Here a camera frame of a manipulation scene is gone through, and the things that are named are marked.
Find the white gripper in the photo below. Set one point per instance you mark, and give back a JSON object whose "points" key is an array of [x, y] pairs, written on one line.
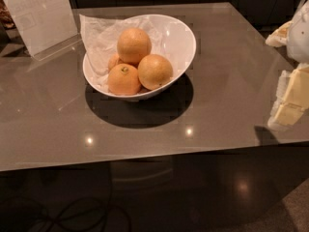
{"points": [[299, 38]]}

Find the white ceramic bowl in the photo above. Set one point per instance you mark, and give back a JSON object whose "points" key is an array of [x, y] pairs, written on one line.
{"points": [[179, 47]]}

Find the right orange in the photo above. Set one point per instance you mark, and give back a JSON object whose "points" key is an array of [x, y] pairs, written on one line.
{"points": [[154, 71]]}

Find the top orange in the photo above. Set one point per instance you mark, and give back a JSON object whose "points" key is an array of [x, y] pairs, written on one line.
{"points": [[133, 45]]}

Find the front left orange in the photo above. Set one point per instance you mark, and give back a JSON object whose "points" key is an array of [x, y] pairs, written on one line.
{"points": [[123, 80]]}

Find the hidden back orange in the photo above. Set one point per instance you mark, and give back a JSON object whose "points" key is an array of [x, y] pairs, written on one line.
{"points": [[114, 61]]}

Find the white paper napkin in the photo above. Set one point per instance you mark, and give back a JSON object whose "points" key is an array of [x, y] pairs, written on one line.
{"points": [[100, 37]]}

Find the clear acrylic sign holder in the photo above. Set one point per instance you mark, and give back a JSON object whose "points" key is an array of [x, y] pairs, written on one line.
{"points": [[45, 26]]}

